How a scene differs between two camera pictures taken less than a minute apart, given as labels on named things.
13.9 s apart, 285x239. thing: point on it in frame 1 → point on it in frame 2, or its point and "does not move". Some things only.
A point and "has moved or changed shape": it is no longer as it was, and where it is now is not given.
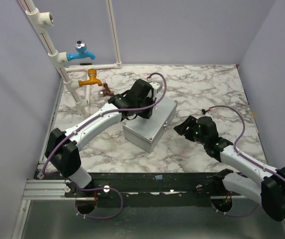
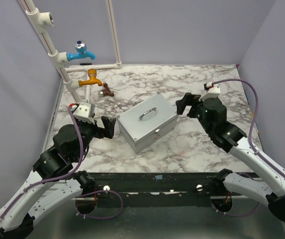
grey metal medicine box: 145,134 has moved or changed shape
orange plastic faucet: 91,72 does not move
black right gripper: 191,127 → 192,105
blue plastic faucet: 80,47 does not move
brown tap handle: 105,91 does not move
